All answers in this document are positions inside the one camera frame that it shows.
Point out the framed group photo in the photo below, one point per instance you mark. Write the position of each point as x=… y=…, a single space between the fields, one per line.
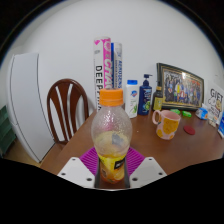
x=181 y=88

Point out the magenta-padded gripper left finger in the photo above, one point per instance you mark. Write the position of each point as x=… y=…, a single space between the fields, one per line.
x=87 y=160

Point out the green crates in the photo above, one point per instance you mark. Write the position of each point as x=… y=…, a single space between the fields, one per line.
x=6 y=130

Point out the pink and yellow mug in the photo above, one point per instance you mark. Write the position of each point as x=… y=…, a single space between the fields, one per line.
x=168 y=125

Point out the small flat card box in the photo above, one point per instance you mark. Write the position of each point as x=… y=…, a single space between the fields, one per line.
x=212 y=122

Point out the dark blue pump bottle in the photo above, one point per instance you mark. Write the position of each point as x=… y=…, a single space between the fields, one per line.
x=145 y=98

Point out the orange-capped juice bottle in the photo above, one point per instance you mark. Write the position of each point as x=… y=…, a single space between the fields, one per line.
x=111 y=133

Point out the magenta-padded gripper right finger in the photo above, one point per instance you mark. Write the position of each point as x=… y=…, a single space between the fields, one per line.
x=135 y=160

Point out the white paper gift bag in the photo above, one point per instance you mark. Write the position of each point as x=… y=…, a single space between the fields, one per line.
x=216 y=100

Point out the amber pump bottle yellow label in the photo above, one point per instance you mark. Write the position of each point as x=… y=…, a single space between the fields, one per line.
x=157 y=101

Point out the white green and blue tube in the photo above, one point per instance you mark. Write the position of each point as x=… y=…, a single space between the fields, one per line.
x=117 y=66

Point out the white blue-capped shampoo bottle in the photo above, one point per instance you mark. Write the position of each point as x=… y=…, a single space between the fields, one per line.
x=132 y=100

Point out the flat round red coaster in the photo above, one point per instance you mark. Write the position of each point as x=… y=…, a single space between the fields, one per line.
x=189 y=130

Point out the pink and white tube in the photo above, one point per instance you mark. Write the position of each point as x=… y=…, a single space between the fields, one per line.
x=102 y=66

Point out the dark wooden chair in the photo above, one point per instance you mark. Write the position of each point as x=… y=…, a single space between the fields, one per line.
x=66 y=106

